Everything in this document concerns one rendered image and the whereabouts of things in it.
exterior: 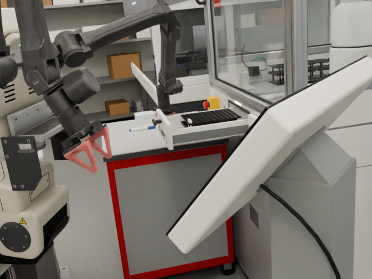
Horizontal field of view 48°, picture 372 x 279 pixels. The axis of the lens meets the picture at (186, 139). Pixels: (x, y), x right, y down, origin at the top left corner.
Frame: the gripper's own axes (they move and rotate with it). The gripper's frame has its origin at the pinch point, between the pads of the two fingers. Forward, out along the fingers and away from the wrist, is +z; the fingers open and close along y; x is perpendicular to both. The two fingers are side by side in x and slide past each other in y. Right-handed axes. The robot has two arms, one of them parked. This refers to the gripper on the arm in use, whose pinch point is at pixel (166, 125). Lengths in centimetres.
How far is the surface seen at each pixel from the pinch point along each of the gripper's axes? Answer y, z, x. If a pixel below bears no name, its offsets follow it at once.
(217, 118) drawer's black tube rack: -34.0, -8.7, 10.8
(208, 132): -34.4, -5.7, 19.6
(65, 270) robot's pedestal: 59, 80, 30
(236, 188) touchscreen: -89, -29, 108
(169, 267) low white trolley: -4, 68, 17
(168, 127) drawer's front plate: -24.0, -10.7, 31.8
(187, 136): -28.3, -5.3, 25.5
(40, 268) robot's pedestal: 50, 63, 50
